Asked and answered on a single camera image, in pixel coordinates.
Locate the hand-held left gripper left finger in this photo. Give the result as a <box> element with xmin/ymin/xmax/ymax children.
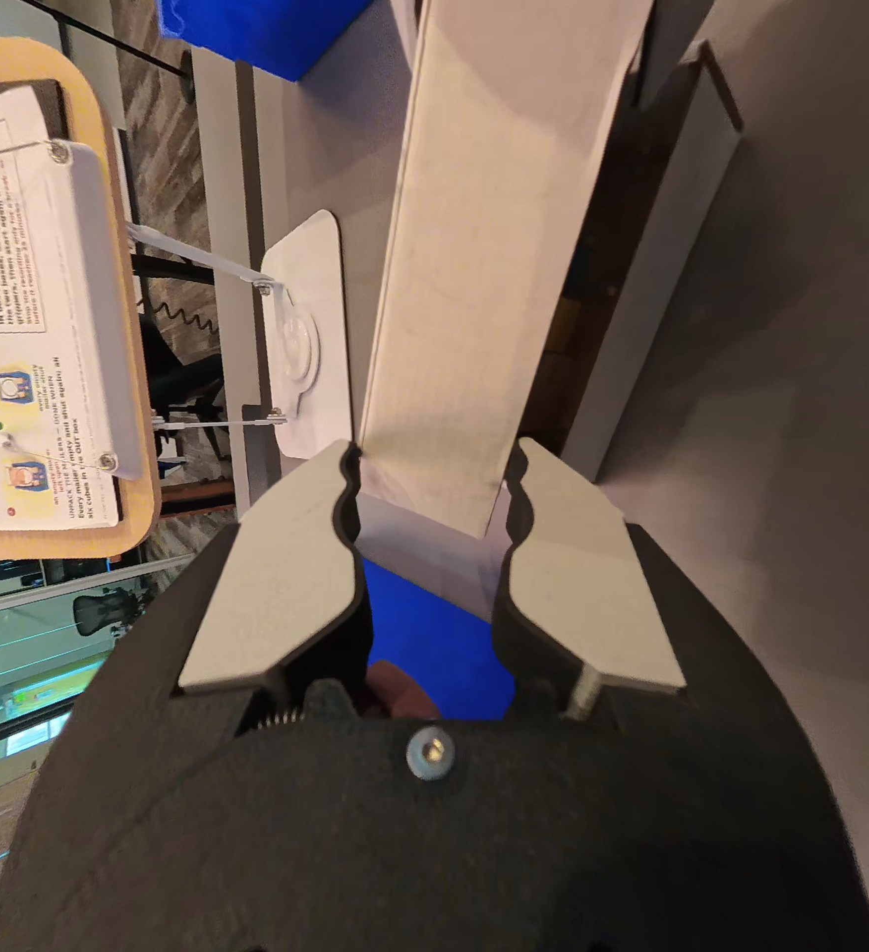
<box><xmin>177</xmin><ymin>439</ymin><xmax>374</xmax><ymax>715</ymax></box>

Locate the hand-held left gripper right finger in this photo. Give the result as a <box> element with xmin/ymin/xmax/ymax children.
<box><xmin>491</xmin><ymin>436</ymin><xmax>688</xmax><ymax>721</ymax></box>

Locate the white cardboard box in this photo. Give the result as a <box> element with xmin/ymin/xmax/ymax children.
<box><xmin>358</xmin><ymin>0</ymin><xmax>745</xmax><ymax>542</ymax></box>

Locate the person's left hand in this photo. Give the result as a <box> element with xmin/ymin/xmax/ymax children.
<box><xmin>367</xmin><ymin>660</ymin><xmax>439</xmax><ymax>719</ymax></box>

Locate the brown wooden crossbar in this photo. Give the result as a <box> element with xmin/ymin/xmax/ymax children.
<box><xmin>159</xmin><ymin>482</ymin><xmax>238</xmax><ymax>519</ymax></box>

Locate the black office chair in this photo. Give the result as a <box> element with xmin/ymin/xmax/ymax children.
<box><xmin>73</xmin><ymin>588</ymin><xmax>145</xmax><ymax>638</ymax></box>

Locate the clear acrylic strut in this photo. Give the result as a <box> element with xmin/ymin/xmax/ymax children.
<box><xmin>125</xmin><ymin>223</ymin><xmax>279</xmax><ymax>291</ymax></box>
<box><xmin>152</xmin><ymin>415</ymin><xmax>288</xmax><ymax>430</ymax></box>

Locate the clear acrylic clip plate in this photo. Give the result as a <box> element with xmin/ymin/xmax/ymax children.
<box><xmin>48</xmin><ymin>140</ymin><xmax>145</xmax><ymax>483</ymax></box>

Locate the printed paper sheet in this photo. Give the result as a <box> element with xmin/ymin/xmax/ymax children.
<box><xmin>0</xmin><ymin>84</ymin><xmax>124</xmax><ymax>538</ymax></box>

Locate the blue plastic bin with tag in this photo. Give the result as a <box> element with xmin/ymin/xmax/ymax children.
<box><xmin>155</xmin><ymin>0</ymin><xmax>376</xmax><ymax>83</ymax></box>

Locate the black floor stand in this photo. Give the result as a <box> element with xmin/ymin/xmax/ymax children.
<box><xmin>40</xmin><ymin>15</ymin><xmax>199</xmax><ymax>103</ymax></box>

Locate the clear acrylic bracket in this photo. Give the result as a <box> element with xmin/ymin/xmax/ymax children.
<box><xmin>256</xmin><ymin>279</ymin><xmax>324</xmax><ymax>425</ymax></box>

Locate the black coiled cable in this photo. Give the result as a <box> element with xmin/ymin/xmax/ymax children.
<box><xmin>140</xmin><ymin>297</ymin><xmax>216</xmax><ymax>332</ymax></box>

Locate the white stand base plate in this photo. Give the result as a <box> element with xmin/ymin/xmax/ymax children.
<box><xmin>259</xmin><ymin>210</ymin><xmax>352</xmax><ymax>461</ymax></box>

